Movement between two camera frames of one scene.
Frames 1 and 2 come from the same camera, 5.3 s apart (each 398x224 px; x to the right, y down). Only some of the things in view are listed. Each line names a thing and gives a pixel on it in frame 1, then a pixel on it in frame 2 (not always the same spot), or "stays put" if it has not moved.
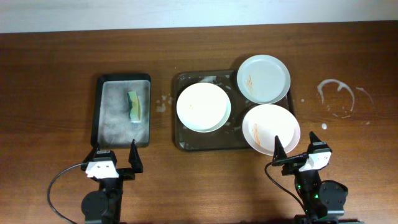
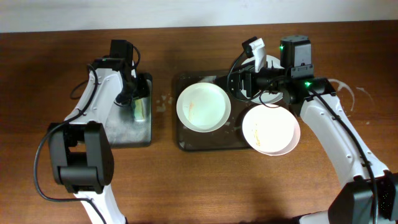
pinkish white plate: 263,122 stays put
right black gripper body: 292,159 -> 245,84
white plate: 203,107 stays put
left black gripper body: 125,172 -> 131,93
